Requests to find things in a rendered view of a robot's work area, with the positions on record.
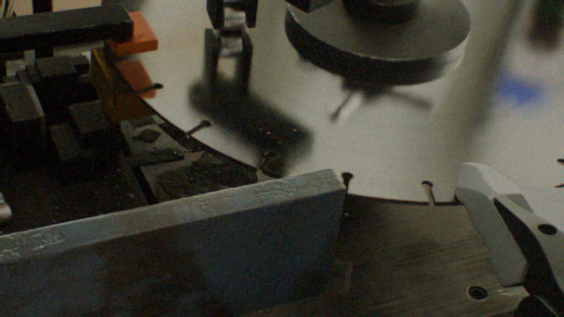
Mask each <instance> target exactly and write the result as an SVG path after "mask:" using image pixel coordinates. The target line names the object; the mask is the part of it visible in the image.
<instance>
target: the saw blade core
mask: <svg viewBox="0 0 564 317"><path fill-rule="evenodd" d="M206 1H207V0H101V5H106V4H114V3H123V4H124V7H125V8H126V9H127V11H128V12H129V13H136V12H141V13H142V14H143V15H144V17H145V19H146V20H147V22H148V23H149V26H150V27H152V30H153V31H154V33H155V34H156V36H157V38H158V40H159V48H158V49H157V50H155V51H148V52H142V54H135V55H124V56H118V58H119V61H118V62H116V63H114V64H113V66H114V67H115V69H116V71H117V72H118V74H119V75H120V76H121V79H122V80H123V82H124V83H125V85H127V86H128V87H129V88H130V90H131V91H132V92H133V93H134V94H135V95H137V94H138V99H139V100H140V101H141V102H142V103H143V104H144V105H145V106H146V107H147V108H149V109H150V110H151V111H152V112H153V113H155V114H156V115H157V116H158V117H160V118H161V119H162V120H163V121H165V122H166V123H168V124H169V125H170V126H172V127H173V128H174V129H175V130H176V131H178V132H179V133H181V134H183V135H184V136H187V135H189V134H191V133H193V132H194V131H195V130H198V129H200V128H201V124H203V123H207V124H210V125H211V126H209V127H204V128H202V129H201V130H200V131H198V132H195V133H193V134H191V135H190V140H192V141H194V142H195V143H199V144H200V145H201V146H203V147H205V148H207V149H209V150H211V151H212V152H214V153H216V154H217V155H219V156H221V157H224V158H225V159H228V160H230V161H233V162H234V163H236V164H240V165H242V166H243V167H247V168H249V169H252V170H255V171H257V170H258V169H259V167H260V166H261V165H262V163H263V162H264V161H265V156H266V155H273V156H275V158H271V159H270V161H268V163H267V164H266V165H265V166H264V168H263V169H262V174H266V175H268V176H270V177H274V178H276V179H280V178H284V177H288V176H292V175H297V174H305V173H309V172H313V171H317V170H323V169H333V170H334V171H335V173H336V174H337V176H338V177H339V179H340V180H341V181H342V182H343V177H342V176H343V175H348V176H350V177H352V178H351V180H350V182H349V186H348V191H347V197H352V198H357V199H362V200H374V201H381V202H388V203H398V205H427V206H429V202H430V201H429V198H428V195H427V193H426V188H425V187H423V186H422V185H423V184H428V185H429V186H430V187H431V191H430V192H431V197H432V199H433V202H434V206H454V205H463V204H462V202H461V201H460V200H458V199H457V198H456V197H455V186H456V182H457V176H458V172H459V169H460V165H462V164H465V163H475V164H485V165H487V166H489V167H491V168H493V169H495V170H496V171H498V172H499V173H500V174H503V175H505V176H506V178H507V179H508V180H509V181H510V182H513V183H516V184H531V185H538V186H545V187H553V188H561V187H564V165H560V164H558V163H557V162H561V163H564V0H462V2H463V3H464V4H465V6H466V7H467V10H468V12H469V14H470V17H471V22H472V25H471V30H470V34H469V37H468V41H467V46H466V48H465V50H464V51H463V52H462V53H461V54H460V56H458V57H457V58H456V59H455V60H453V61H452V62H450V63H448V64H446V65H443V66H441V67H439V68H435V69H432V70H425V71H421V72H412V73H384V72H377V71H371V70H362V69H358V68H354V67H351V66H348V65H343V64H340V63H337V62H336V61H333V60H330V59H328V58H326V57H324V56H322V55H319V54H317V53H316V52H315V51H314V50H313V49H311V48H310V47H308V46H307V45H306V44H304V43H303V42H302V41H301V40H300V39H299V38H298V37H297V36H296V35H294V34H293V32H292V31H291V29H290V27H289V25H288V22H287V19H286V15H285V11H286V4H287V3H286V2H285V1H284V0H258V12H257V20H256V28H255V29H249V28H248V26H247V25H246V23H245V21H244V25H243V29H241V30H238V31H223V30H214V29H213V27H212V23H211V20H210V19H209V16H208V13H207V11H206ZM155 87H161V88H163V89H160V90H156V89H154V88H155ZM153 89H154V90H153ZM139 93H140V94H139Z"/></svg>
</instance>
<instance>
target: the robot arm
mask: <svg viewBox="0 0 564 317"><path fill-rule="evenodd" d="M455 197H456V198H457V199H458V200H460V201H461V202H462V204H463V205H464V206H465V207H466V209H467V213H468V214H469V217H470V221H471V223H472V226H473V229H474V230H475V231H477V232H478V233H479V234H480V235H482V237H483V239H484V241H485V242H486V244H487V247H488V252H489V256H490V260H491V264H492V268H493V271H494V274H495V276H496V278H497V279H498V281H499V283H500V284H501V285H502V286H503V287H505V288H507V287H517V286H523V287H524V288H525V289H526V291H527V292H528V294H529V296H527V297H525V298H523V299H522V300H521V301H520V303H519V305H517V306H518V307H516V310H515V312H514V317H564V189H560V188H553V187H545V186H538V185H531V184H516V183H513V182H510V181H509V180H508V179H507V178H506V176H505V175H503V174H500V173H499V172H498V171H496V170H495V169H493V168H491V167H489V166H487V165H485V164H475V163H465V164H462V165H460V169H459V172H458V176H457V182H456V186H455Z"/></svg>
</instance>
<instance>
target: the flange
mask: <svg viewBox="0 0 564 317"><path fill-rule="evenodd" d="M285 15H286V19H287V22H288V25H289V27H290V29H291V31H292V32H293V34H294V35H296V36H297V37H298V38H299V39H300V40H301V41H302V42H303V43H304V44H306V45H307V46H308V47H310V48H311V49H313V50H314V51H315V52H316V53H317V54H319V55H322V56H324V57H326V58H328V59H330V60H333V61H336V62H337V63H340V64H343V65H348V66H351V67H354V68H358V69H362V70H371V71H377V72H384V73H412V72H421V71H425V70H432V69H435V68H439V67H441V66H443V65H446V64H448V63H450V62H452V61H453V60H455V59H456V58H457V57H458V56H460V54H461V53H462V52H463V51H464V50H465V48H466V46H467V41H468V37H469V34H470V30H471V25H472V22H471V17H470V14H469V12H468V10H467V7H466V6H465V4H464V3H463V2H462V0H335V1H333V2H332V3H330V4H328V5H326V6H325V7H323V8H320V9H317V10H316V11H314V12H312V13H305V12H303V11H301V10H299V9H298V8H295V7H293V6H291V5H290V4H288V3H287V4H286V11H285Z"/></svg>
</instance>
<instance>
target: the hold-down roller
mask: <svg viewBox="0 0 564 317"><path fill-rule="evenodd" d="M244 19H245V12H244V5H243V0H224V9H223V18H222V28H221V30H223V31H238V30H241V29H243V25H244Z"/></svg>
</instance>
